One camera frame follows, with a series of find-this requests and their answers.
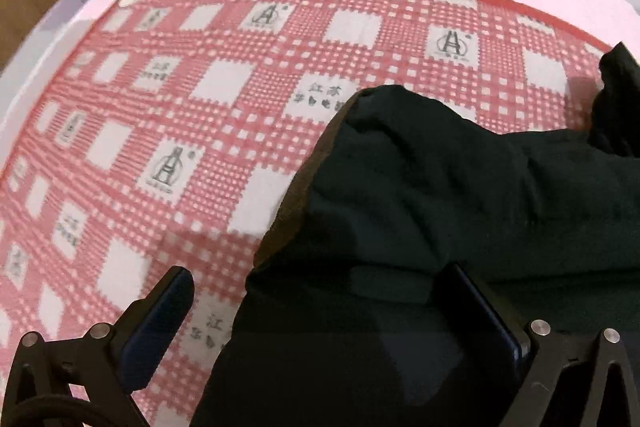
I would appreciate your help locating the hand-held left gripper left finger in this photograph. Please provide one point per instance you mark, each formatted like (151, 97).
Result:
(150, 337)

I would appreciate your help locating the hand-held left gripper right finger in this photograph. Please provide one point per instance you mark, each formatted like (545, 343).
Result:
(510, 337)

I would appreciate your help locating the dark green jacket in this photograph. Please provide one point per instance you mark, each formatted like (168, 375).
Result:
(425, 187)

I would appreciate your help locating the red white checked cloth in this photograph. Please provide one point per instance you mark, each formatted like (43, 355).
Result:
(200, 107)

